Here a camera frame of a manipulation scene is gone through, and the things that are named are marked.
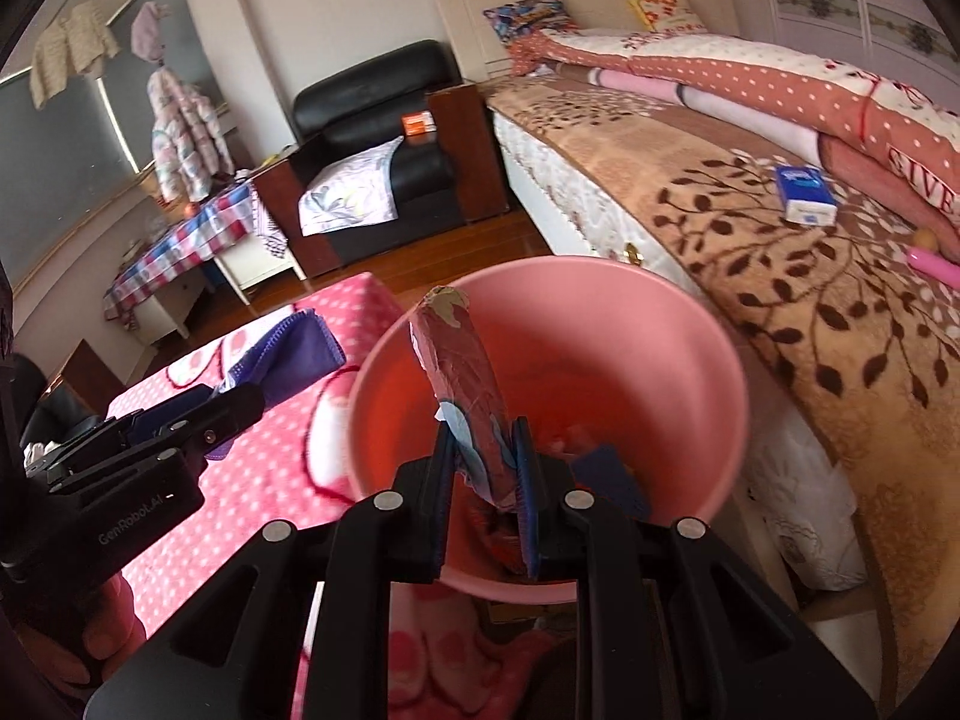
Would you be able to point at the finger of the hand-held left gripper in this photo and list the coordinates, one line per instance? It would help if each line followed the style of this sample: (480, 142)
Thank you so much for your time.
(225, 420)
(180, 406)

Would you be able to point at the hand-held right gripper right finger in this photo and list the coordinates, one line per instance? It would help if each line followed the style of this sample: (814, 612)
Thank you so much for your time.
(525, 517)

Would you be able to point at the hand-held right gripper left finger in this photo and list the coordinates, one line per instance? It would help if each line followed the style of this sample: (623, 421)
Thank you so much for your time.
(442, 510)

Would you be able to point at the purple cloth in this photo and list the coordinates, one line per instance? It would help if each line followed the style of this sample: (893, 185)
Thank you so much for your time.
(300, 352)

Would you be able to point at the brown wrapper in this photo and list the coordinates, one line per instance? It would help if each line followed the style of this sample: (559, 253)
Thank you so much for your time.
(465, 375)

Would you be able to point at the pink bucket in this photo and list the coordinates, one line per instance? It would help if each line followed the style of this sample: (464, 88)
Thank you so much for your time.
(622, 345)

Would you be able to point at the person's left hand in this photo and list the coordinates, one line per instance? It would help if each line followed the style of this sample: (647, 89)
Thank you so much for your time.
(112, 630)

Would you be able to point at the brown wooden side cabinet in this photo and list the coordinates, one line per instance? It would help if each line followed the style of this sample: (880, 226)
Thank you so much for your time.
(90, 375)
(472, 150)
(289, 202)

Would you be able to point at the white cloth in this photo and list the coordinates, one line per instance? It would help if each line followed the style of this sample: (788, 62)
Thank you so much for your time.
(39, 454)

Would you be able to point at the pink printed blanket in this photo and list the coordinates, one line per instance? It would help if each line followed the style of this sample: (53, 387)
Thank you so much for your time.
(247, 525)

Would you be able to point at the black leather sofa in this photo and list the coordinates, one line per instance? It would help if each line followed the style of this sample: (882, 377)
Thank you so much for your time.
(52, 409)

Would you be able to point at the plaid-covered side table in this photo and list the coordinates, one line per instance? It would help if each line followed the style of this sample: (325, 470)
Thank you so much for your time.
(180, 240)

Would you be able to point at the white table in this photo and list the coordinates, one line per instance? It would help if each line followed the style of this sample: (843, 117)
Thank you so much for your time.
(255, 255)

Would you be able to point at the grey window blind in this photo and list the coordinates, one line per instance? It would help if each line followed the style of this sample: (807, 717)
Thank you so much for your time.
(60, 180)
(180, 22)

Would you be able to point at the floral pillowcase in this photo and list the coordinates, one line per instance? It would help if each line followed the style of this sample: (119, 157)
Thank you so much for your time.
(352, 191)

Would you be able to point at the patterned puffy jacket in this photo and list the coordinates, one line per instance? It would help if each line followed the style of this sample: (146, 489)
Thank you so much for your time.
(187, 135)

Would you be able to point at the white plastic bag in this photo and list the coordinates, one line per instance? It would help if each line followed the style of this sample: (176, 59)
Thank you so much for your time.
(810, 525)

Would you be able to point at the white bed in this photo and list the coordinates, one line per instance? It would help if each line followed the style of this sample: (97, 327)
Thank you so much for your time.
(570, 172)

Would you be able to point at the black leather armchair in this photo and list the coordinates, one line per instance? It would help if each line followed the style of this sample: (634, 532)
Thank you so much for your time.
(367, 97)

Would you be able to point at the orange box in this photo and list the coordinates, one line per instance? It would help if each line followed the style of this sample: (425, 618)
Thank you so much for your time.
(418, 124)

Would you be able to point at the brown leaf pattern blanket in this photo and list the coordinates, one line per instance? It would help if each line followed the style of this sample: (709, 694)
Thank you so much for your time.
(787, 277)

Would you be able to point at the cream knit sweater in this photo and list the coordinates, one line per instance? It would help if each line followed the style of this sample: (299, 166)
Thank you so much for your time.
(71, 52)

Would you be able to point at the pink hanging garment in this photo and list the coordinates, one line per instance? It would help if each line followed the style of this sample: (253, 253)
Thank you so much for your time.
(148, 34)

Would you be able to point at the blue tissue pack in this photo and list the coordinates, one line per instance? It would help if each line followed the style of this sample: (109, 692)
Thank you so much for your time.
(806, 195)

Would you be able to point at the pink plastic toy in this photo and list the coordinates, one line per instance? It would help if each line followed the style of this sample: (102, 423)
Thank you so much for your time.
(934, 261)

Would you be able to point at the polka dot quilt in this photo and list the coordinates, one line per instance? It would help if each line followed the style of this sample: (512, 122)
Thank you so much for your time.
(750, 75)

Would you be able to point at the cartoon print pillow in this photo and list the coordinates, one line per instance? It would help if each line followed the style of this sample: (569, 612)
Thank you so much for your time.
(529, 15)

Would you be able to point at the yellow floral pillow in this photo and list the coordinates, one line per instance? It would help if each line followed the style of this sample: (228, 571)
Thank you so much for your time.
(667, 11)

